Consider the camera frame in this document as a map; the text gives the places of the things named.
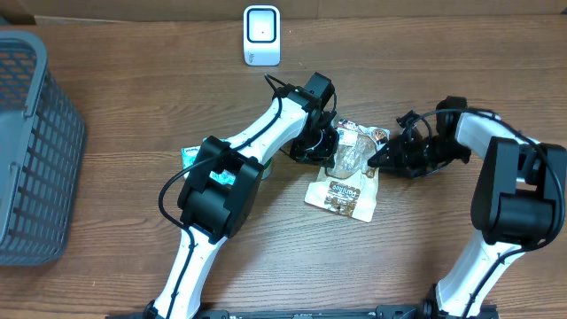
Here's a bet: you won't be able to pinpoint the beige paper pouch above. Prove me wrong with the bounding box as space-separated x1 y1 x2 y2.
304 119 390 222

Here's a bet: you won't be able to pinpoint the green lid jar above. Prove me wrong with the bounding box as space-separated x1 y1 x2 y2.
261 158 273 180

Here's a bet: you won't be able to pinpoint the teal wipes pack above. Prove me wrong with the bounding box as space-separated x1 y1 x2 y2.
210 170 236 186

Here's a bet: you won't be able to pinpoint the blue white package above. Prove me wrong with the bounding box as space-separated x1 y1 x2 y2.
181 146 200 169

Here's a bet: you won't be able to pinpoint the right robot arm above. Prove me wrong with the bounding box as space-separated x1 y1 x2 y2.
368 96 566 318

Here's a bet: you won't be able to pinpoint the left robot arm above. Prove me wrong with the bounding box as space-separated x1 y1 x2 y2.
143 73 338 318

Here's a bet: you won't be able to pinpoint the white barcode scanner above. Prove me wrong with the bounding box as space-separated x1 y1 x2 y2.
243 4 281 66

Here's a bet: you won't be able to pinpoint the grey plastic mesh basket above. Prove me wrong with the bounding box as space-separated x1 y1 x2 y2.
1 30 87 266

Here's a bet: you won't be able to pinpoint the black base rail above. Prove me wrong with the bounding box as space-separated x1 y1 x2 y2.
105 304 501 319

